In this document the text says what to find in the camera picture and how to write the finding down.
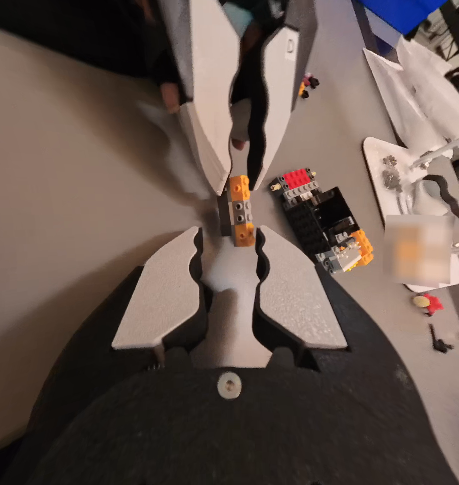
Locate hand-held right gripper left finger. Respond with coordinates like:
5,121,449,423
111,226,210,371

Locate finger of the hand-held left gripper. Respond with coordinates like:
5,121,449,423
159,0,241,196
248,0,318,191

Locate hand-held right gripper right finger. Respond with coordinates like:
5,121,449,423
252,225,348,355

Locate orange grey toy brick assembly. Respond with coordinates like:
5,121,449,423
217,174,257,248

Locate person's left forearm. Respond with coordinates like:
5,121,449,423
0,0,169,89

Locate person's left hand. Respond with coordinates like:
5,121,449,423
154,49,185,114

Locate small pink black toy pieces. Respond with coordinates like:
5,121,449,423
298,72,321,100

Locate toy brick car model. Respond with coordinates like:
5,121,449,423
268,167,375,275

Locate blue plastic bin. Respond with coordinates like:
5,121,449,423
351,0,451,36

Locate white rounded board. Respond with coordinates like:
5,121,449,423
362,136,459,293

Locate red toy minifigure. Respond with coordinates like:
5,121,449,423
412,293,445,318

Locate crumpled white paper bags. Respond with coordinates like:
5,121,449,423
362,36,459,152

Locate clear bag of dark parts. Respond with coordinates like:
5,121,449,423
379,153,417,216

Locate black toy wrench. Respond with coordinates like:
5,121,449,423
427,323,454,354

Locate grey black-edged holder wedge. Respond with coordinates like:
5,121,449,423
413,174,459,232

